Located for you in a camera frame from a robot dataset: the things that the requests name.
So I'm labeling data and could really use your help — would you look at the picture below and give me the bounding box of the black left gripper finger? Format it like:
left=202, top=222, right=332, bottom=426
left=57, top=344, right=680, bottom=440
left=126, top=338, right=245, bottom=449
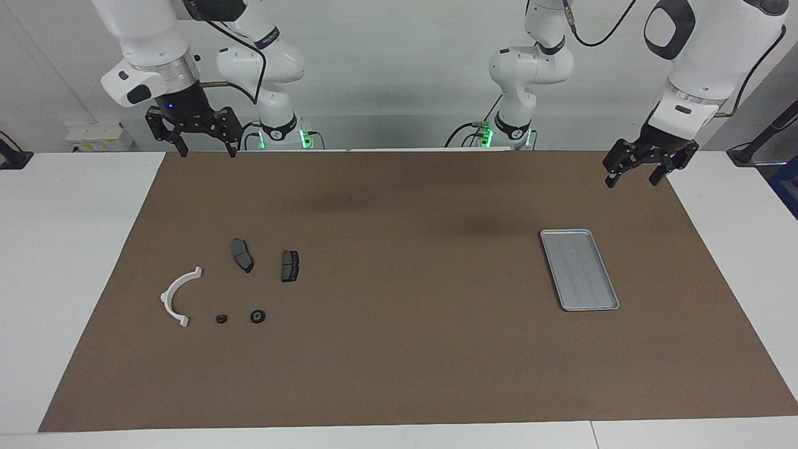
left=602, top=138, right=635, bottom=190
left=649, top=140, right=701, bottom=187

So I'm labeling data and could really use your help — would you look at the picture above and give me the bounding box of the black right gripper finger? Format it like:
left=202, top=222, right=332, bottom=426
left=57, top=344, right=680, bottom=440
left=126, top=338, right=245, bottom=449
left=145, top=107, right=190, bottom=158
left=212, top=106, right=243, bottom=158

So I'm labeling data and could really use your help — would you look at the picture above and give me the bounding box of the silver metal tray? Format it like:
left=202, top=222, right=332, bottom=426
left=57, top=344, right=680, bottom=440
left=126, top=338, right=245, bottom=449
left=540, top=229, right=620, bottom=312

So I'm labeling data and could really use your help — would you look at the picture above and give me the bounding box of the black clamp stand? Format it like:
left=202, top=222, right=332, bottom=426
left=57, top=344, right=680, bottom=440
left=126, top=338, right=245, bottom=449
left=726, top=99, right=798, bottom=167
left=0, top=130, right=34, bottom=170

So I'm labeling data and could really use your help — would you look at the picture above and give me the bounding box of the white power strip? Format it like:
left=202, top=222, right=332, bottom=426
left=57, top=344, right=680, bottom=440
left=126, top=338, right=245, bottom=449
left=65, top=122, right=135, bottom=152

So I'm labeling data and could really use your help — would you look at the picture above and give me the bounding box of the blue box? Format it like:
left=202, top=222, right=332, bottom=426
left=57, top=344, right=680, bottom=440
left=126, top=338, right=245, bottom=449
left=766, top=155, right=798, bottom=220

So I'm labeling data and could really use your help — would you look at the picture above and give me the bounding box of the dark curved brake pad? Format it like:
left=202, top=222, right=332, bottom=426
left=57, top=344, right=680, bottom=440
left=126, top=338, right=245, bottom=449
left=231, top=238, right=254, bottom=274

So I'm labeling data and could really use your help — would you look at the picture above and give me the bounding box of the brown table mat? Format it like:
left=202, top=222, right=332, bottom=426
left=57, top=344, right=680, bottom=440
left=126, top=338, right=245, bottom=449
left=39, top=150, right=798, bottom=433

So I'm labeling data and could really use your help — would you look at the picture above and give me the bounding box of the black right base cable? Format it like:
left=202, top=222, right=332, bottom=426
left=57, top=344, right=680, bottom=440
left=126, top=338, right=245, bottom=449
left=236, top=121, right=263, bottom=151

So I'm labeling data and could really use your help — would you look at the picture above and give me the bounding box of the black base cable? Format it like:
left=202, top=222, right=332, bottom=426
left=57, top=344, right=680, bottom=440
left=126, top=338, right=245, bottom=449
left=444, top=94, right=504, bottom=149
left=236, top=121, right=263, bottom=151

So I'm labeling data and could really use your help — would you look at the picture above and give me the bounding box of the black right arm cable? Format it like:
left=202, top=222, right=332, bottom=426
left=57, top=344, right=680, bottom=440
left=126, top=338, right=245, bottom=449
left=185, top=0, right=268, bottom=105

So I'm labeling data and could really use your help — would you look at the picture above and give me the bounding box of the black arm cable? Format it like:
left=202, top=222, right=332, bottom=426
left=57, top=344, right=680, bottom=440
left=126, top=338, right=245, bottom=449
left=185, top=0, right=268, bottom=105
left=561, top=0, right=789, bottom=117

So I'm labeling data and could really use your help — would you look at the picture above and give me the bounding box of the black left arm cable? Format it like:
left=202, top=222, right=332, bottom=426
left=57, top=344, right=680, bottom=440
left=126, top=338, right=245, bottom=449
left=561, top=0, right=789, bottom=117

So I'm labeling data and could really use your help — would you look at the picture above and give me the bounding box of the white half ring bracket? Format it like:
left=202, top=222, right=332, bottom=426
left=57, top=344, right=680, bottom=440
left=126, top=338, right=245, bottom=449
left=160, top=266, right=203, bottom=328

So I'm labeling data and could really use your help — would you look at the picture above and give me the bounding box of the black left base cable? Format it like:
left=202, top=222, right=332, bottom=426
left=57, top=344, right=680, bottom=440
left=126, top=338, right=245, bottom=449
left=444, top=94, right=504, bottom=149

